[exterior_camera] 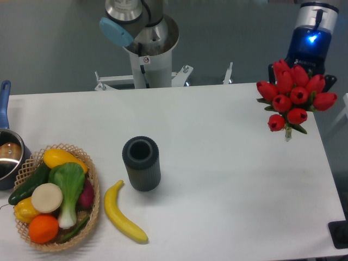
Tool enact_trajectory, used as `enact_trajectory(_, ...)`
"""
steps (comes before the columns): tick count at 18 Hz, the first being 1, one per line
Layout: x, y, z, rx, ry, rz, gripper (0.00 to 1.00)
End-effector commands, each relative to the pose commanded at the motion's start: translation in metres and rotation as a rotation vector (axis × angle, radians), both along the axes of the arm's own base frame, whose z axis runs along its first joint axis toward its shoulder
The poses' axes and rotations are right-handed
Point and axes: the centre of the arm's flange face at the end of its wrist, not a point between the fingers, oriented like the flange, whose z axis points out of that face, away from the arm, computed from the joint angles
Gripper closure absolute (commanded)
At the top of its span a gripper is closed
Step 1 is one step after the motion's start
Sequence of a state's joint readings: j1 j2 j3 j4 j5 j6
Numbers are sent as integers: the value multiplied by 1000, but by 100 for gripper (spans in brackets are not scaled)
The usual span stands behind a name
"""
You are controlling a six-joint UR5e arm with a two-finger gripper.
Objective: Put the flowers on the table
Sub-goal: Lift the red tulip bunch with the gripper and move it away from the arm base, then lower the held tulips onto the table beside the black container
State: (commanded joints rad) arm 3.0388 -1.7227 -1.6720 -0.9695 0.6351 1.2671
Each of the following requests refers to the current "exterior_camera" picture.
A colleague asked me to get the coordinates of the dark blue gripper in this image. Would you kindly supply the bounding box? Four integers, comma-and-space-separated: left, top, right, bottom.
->
268, 27, 337, 92

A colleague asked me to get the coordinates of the red tulip bouquet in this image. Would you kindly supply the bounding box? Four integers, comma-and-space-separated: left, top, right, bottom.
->
256, 59, 338, 141

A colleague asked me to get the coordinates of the black device at table edge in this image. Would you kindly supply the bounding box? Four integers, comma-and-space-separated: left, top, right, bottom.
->
328, 220, 347, 249

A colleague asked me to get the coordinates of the dark grey ribbed vase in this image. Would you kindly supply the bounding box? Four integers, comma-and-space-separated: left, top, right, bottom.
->
122, 136, 161, 191

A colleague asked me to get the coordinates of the yellow banana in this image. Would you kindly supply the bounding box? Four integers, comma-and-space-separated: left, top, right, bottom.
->
104, 180, 148, 244

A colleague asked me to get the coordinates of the purple red radish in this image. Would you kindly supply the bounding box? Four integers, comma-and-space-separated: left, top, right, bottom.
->
78, 179, 94, 209

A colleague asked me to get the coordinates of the green bok choy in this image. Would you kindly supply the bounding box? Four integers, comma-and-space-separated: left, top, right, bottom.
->
48, 162, 85, 229

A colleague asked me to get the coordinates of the yellow squash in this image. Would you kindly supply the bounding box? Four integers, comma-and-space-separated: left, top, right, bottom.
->
43, 148, 88, 174

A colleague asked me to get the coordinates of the woven wicker basket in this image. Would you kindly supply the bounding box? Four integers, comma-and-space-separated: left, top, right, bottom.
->
14, 144, 100, 252

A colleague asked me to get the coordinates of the green cucumber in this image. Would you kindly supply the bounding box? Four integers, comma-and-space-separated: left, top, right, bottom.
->
8, 163, 51, 206

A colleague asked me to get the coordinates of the beige round bread slice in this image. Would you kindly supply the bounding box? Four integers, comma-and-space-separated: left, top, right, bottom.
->
31, 183, 63, 214

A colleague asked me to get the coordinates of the green bean pod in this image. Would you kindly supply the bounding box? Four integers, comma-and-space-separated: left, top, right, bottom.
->
58, 216, 90, 244

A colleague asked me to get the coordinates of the orange fruit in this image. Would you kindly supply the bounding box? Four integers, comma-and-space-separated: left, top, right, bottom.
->
28, 214, 59, 244

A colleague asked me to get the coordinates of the yellow bell pepper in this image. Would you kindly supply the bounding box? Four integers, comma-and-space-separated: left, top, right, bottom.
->
14, 197, 40, 223

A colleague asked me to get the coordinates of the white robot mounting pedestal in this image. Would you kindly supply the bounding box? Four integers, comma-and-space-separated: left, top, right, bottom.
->
94, 46, 234, 91

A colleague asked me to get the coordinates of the blue handled saucepan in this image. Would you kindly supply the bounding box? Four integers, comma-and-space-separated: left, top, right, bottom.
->
1, 80, 31, 190

